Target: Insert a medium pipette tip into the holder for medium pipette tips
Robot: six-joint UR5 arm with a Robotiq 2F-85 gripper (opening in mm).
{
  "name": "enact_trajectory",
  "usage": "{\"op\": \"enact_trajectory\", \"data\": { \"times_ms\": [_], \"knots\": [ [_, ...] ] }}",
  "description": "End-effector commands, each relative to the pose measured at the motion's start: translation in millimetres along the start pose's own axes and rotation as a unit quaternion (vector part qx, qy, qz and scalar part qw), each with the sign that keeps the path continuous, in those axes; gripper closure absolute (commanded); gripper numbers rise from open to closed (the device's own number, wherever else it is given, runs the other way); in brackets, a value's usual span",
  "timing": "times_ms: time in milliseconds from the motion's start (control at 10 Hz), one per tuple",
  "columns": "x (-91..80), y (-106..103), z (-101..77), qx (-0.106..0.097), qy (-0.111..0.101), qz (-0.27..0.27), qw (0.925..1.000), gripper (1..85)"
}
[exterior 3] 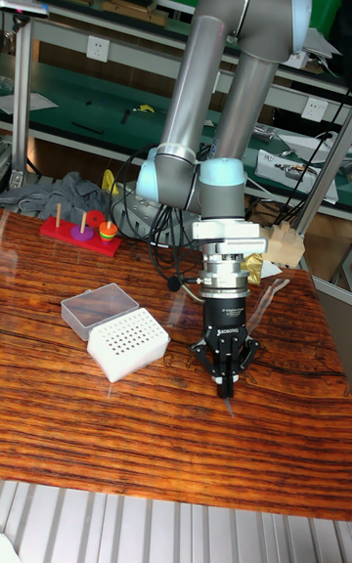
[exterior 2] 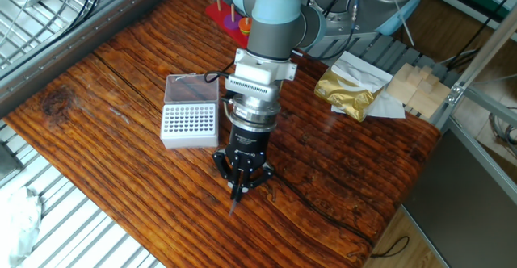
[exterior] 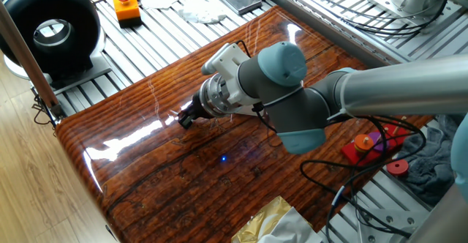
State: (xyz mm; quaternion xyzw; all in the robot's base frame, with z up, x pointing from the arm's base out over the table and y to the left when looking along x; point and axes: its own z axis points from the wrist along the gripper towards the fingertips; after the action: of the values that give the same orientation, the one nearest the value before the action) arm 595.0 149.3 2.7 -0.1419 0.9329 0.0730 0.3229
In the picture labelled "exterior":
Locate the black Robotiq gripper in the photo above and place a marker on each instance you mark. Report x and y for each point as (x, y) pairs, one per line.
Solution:
(199, 109)

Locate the silver UR5 robot arm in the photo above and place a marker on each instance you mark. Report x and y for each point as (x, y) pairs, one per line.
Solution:
(402, 85)

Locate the white crumpled cloth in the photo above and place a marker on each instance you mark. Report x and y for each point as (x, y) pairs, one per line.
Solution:
(201, 12)

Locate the orange emergency stop button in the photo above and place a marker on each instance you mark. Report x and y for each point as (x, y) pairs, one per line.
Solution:
(127, 10)

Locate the gold foil bag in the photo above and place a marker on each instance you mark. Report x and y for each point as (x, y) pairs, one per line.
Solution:
(263, 221)

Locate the grey cloth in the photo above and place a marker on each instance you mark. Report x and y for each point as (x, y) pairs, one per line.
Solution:
(428, 173)

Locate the grey metal rail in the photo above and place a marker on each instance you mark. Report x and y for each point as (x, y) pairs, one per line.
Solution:
(329, 27)

